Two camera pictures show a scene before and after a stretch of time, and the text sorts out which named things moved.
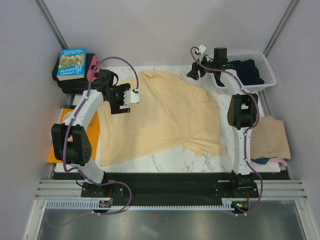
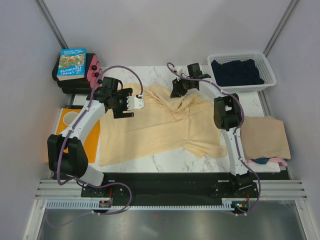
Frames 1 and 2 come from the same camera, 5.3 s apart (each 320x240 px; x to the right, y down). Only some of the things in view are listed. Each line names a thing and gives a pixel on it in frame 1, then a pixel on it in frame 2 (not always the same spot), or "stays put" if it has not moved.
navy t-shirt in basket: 246,72 stays put
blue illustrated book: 72,64 stays put
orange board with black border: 93,134 stays put
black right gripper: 193,74 -> 177,91
